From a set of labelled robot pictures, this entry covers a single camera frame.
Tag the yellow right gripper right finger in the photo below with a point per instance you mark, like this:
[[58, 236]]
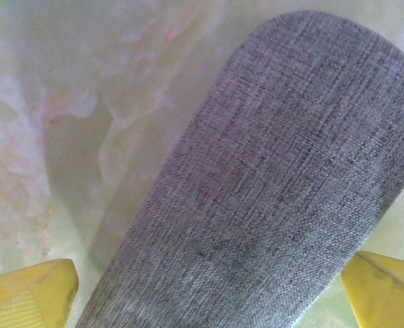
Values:
[[386, 294]]

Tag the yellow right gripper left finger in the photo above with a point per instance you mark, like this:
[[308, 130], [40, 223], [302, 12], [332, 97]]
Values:
[[27, 297]]

